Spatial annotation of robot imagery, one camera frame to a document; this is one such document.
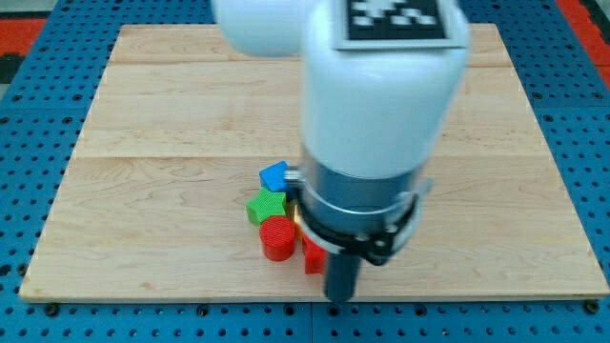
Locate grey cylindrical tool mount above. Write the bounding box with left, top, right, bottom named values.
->
left=284, top=154, right=433, bottom=266

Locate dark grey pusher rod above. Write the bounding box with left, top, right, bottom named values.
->
left=324, top=253, right=361, bottom=302

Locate red star block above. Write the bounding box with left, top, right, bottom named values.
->
left=301, top=236, right=326, bottom=274

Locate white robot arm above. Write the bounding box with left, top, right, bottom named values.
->
left=213, top=0, right=471, bottom=302

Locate green star block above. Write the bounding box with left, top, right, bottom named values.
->
left=246, top=188, right=286, bottom=226

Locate yellow block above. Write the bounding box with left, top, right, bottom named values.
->
left=287, top=199, right=303, bottom=239

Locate red cylinder block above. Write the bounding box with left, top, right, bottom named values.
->
left=259, top=215, right=295, bottom=261

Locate blue cube block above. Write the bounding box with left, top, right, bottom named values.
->
left=259, top=160, right=295, bottom=201

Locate black white fiducial marker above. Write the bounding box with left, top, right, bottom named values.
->
left=332, top=0, right=470, bottom=50

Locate light wooden board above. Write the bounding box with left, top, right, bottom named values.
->
left=19, top=24, right=609, bottom=304

